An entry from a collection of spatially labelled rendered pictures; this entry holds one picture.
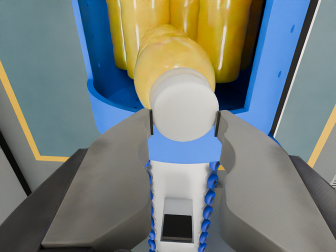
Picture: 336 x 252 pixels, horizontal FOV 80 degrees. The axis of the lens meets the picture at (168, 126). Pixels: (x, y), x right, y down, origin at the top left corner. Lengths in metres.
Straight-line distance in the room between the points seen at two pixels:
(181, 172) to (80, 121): 1.31
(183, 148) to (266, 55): 0.12
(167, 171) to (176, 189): 0.09
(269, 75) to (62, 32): 1.50
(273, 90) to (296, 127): 1.63
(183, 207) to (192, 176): 0.12
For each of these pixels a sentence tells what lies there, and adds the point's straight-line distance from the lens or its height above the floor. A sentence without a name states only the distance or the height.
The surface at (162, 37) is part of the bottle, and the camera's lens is 0.17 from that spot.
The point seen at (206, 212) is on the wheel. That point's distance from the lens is 0.74.
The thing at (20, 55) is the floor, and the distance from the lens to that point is 1.85.
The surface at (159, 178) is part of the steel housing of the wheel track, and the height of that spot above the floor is 0.93.
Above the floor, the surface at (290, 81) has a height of 0.15.
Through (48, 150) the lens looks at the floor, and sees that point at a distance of 2.20.
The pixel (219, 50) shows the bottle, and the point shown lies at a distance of 0.29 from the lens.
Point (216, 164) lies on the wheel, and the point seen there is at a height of 0.98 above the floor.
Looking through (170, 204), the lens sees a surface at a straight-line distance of 0.75.
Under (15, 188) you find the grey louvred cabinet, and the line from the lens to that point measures 2.52.
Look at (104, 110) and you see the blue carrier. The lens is 0.25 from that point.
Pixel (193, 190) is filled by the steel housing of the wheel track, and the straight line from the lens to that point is 0.73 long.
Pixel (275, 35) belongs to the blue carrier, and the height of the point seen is 1.21.
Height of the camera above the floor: 1.41
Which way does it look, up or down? 58 degrees down
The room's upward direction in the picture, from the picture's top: 172 degrees counter-clockwise
